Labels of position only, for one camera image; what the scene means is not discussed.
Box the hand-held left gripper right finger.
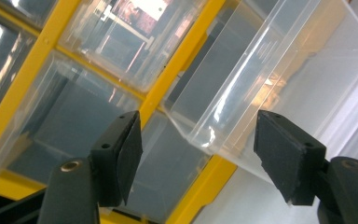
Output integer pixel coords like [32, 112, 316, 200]
[253, 108, 327, 206]

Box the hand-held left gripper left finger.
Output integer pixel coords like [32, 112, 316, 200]
[89, 109, 145, 208]

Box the clear plastic drawer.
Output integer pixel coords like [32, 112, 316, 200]
[161, 0, 358, 185]

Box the yellow and black organizer cabinet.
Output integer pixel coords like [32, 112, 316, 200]
[0, 0, 247, 224]

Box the set of clear drawers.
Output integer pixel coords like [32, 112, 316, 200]
[0, 0, 219, 224]

